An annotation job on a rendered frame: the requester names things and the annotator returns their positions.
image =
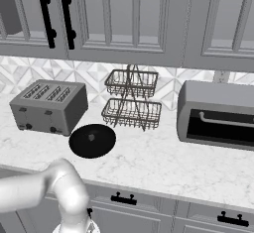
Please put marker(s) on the black cupboard knob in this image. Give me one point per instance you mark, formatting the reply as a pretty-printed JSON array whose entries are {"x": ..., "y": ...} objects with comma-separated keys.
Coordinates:
[{"x": 89, "y": 212}]

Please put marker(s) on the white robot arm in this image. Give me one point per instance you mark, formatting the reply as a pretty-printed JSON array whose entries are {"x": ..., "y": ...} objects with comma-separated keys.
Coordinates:
[{"x": 66, "y": 190}]

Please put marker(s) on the grey four-slot toaster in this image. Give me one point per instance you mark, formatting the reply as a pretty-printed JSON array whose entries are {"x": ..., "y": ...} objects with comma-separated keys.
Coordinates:
[{"x": 49, "y": 106}]

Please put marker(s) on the grey upper cupboard door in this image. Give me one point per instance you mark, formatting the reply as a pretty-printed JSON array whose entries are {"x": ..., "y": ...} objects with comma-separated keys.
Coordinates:
[
  {"x": 225, "y": 22},
  {"x": 23, "y": 12},
  {"x": 125, "y": 19}
]

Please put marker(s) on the grey drawer front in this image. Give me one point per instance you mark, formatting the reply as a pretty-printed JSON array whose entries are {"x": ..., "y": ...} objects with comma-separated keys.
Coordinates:
[
  {"x": 211, "y": 215},
  {"x": 145, "y": 198}
]

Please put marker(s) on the black round pan lid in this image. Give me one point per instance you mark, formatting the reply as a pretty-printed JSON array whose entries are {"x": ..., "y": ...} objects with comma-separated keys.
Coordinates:
[{"x": 92, "y": 141}]

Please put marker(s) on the grey toaster oven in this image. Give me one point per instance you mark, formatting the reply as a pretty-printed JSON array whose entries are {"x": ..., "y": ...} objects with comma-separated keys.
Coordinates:
[{"x": 215, "y": 114}]

